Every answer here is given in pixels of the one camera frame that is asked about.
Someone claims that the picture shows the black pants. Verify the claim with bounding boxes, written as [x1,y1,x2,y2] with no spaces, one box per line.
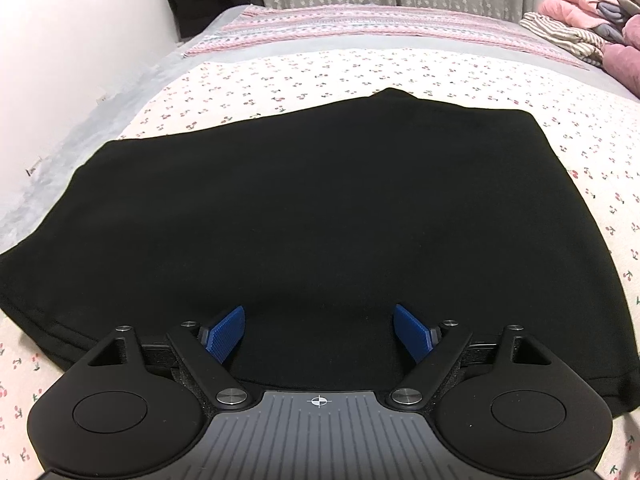
[0,88,640,418]

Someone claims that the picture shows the cherry print bed sheet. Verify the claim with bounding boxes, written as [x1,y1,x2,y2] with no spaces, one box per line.
[0,47,640,480]

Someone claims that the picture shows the mauve quilted blanket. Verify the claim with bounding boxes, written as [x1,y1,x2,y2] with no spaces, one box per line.
[602,42,640,98]

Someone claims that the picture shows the striped cloth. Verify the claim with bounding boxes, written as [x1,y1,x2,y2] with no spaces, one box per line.
[520,11,608,65]

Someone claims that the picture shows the grey folded cloth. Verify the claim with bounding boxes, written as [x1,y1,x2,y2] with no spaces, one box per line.
[597,0,640,43]

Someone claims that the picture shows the pink striped blanket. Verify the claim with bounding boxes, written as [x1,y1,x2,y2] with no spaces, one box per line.
[182,4,591,70]

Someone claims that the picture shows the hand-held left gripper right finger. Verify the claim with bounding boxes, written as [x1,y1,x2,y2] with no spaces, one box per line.
[390,303,554,406]

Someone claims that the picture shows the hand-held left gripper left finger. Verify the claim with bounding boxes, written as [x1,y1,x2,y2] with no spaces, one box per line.
[88,305,251,407]

